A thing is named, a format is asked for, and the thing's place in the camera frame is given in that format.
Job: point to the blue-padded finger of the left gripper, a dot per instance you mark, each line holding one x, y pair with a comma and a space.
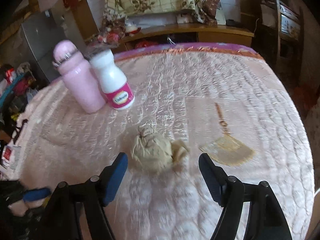
36, 194

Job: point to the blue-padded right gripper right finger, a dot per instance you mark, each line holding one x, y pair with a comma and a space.
266, 219

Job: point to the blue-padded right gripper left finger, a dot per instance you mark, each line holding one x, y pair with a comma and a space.
61, 217

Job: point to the beige cloth ball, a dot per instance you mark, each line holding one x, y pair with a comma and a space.
151, 151

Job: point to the pink thermos bottle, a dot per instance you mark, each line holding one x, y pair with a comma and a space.
77, 76

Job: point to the pink quilted table cover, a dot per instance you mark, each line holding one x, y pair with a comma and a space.
189, 99

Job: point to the white pill bottle pink label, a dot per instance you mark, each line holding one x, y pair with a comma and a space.
113, 81

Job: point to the grey refrigerator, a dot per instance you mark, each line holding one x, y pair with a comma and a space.
40, 33

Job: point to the artificial flower bunch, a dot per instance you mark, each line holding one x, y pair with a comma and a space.
111, 32

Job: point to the wooden tv cabinet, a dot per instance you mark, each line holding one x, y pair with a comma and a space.
188, 32

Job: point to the wooden chair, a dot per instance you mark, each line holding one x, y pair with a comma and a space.
278, 34

